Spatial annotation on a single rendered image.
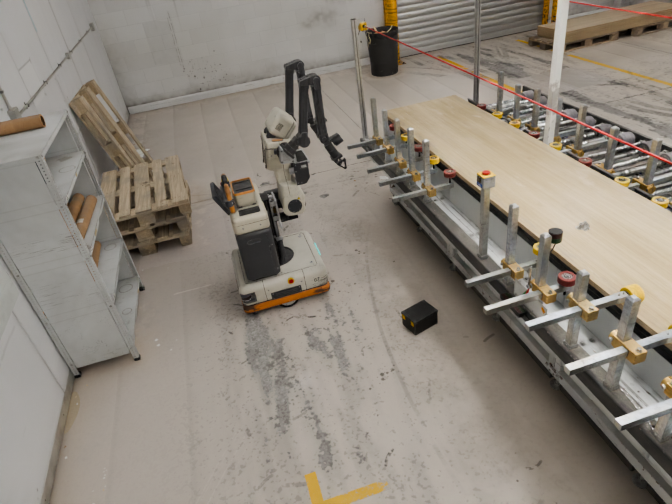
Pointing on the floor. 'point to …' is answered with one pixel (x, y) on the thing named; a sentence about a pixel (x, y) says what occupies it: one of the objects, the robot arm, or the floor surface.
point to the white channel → (556, 69)
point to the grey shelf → (65, 245)
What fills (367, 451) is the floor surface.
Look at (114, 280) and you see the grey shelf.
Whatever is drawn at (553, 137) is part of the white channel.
